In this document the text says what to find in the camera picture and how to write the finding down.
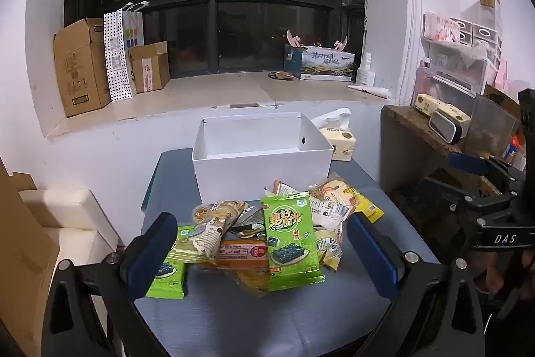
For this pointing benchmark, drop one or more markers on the white black speaker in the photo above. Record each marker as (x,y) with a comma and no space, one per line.
(445,127)

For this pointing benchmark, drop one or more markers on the person's right hand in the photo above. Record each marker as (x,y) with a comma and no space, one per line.
(491,273)

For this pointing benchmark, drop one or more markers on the pink ornament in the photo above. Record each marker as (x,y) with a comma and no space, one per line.
(342,44)
(294,38)

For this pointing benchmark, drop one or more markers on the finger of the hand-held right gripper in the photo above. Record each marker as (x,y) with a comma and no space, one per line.
(451,198)
(466,164)

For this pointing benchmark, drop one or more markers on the landscape printed carton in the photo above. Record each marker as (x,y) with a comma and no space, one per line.
(326,64)

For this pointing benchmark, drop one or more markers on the small green seaweed packet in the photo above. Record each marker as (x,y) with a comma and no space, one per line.
(171,277)

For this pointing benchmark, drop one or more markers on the white dotted paper bag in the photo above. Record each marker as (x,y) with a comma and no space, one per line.
(117,60)

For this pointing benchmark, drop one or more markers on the white plastic bottle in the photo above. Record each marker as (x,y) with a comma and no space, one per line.
(366,72)

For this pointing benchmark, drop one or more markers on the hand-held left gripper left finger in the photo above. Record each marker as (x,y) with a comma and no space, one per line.
(148,256)

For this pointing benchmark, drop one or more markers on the yellow snack packet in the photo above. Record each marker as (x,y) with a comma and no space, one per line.
(368,208)

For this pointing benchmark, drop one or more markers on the brown cardboard carton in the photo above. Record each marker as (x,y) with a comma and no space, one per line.
(21,256)

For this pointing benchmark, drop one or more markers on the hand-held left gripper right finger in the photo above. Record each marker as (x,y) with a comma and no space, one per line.
(372,256)

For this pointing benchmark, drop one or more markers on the white tube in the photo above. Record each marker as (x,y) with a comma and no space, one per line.
(370,90)

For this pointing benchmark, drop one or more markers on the orange red snack packet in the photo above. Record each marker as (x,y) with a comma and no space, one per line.
(242,254)

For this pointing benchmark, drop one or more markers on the silver dark snack packet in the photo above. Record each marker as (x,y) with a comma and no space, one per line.
(250,221)

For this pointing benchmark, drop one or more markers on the white barcode snack packet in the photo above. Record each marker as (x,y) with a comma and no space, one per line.
(330,210)

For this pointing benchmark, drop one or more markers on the small brown cardboard box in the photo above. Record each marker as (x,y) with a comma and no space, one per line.
(150,66)

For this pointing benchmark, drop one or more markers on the clear plastic storage box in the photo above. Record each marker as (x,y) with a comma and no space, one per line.
(453,76)

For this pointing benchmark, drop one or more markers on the white bag coloured squares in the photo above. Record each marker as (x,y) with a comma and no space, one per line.
(133,30)

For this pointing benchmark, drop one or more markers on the pale clear snack packet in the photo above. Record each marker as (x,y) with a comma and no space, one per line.
(328,246)

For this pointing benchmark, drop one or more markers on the white cardboard box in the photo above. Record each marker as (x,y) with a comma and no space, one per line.
(250,173)

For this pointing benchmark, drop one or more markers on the cream bread packet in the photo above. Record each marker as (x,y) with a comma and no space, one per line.
(334,185)

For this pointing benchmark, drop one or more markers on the white drawer organizer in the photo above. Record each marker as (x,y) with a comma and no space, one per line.
(480,35)

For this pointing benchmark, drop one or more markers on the pink floral cloth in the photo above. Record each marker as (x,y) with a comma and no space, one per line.
(441,26)

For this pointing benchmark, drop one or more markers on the cream brown biscuit packet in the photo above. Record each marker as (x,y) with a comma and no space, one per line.
(211,242)
(217,210)

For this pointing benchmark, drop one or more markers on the clear acrylic bin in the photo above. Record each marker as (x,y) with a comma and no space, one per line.
(489,127)

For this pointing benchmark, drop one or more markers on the tall brown cardboard box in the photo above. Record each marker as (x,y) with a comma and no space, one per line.
(79,68)

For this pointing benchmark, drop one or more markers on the brown wrapper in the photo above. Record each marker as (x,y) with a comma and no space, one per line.
(281,75)

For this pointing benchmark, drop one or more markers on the clear orange snack wrapper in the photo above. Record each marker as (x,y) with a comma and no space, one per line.
(248,281)

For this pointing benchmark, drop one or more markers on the large green seaweed packet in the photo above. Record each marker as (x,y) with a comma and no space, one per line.
(288,248)

